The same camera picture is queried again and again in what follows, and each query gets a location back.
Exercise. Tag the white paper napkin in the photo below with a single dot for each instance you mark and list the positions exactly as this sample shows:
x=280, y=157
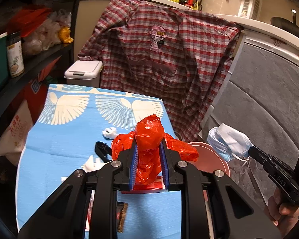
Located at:
x=93, y=163

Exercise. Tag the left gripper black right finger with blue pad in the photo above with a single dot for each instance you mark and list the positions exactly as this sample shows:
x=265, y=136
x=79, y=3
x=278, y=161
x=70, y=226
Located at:
x=212, y=204

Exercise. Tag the black frying pan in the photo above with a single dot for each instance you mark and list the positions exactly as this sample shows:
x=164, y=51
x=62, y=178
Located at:
x=287, y=25

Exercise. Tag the person's right hand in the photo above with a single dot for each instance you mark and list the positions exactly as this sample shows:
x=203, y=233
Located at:
x=282, y=215

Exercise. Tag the white rice sack red text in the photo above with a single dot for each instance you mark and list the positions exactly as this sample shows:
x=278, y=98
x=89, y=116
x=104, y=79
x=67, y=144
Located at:
x=13, y=139

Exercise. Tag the grey quilted cover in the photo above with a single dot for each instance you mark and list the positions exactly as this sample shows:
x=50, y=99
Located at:
x=260, y=97

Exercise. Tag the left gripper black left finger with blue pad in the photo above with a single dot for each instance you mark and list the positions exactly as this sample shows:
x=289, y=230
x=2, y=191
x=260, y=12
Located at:
x=85, y=197

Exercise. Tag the clear plastic bags on shelf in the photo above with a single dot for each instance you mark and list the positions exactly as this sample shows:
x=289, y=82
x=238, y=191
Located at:
x=46, y=35

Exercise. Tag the red plaid shirt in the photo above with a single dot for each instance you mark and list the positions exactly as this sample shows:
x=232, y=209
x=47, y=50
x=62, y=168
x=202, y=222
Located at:
x=179, y=56

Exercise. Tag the white lidded trash bin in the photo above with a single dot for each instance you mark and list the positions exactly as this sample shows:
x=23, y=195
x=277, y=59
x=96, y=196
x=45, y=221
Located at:
x=84, y=73

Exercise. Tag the blue tablecloth white wing print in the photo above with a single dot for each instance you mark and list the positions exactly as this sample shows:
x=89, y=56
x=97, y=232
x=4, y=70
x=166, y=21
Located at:
x=52, y=152

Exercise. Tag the crumpled white tissue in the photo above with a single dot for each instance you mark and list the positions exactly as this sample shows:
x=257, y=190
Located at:
x=110, y=133

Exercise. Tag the yellow plastic bag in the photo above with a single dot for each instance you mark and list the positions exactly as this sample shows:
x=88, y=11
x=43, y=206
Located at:
x=64, y=35

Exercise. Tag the pink round trash bucket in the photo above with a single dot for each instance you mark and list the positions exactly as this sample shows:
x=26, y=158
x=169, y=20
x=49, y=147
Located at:
x=208, y=160

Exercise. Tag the black shelf unit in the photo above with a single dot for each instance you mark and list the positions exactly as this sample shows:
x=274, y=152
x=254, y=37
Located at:
x=35, y=67

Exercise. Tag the red printed food bag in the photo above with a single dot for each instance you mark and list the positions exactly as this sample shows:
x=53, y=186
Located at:
x=36, y=97

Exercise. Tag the labelled spice jar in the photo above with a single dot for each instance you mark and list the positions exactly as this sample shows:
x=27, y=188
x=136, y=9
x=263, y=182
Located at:
x=14, y=54

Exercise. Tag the blue surgical face masks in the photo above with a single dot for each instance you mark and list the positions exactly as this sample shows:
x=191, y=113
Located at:
x=231, y=144

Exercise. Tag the red plastic bag on shelf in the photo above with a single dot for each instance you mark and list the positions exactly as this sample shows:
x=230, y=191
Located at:
x=27, y=20

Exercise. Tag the small black sachet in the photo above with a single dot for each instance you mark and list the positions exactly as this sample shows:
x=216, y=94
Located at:
x=122, y=208

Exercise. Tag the red plastic bag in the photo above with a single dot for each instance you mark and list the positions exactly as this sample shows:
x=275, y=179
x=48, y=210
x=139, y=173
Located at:
x=27, y=20
x=148, y=134

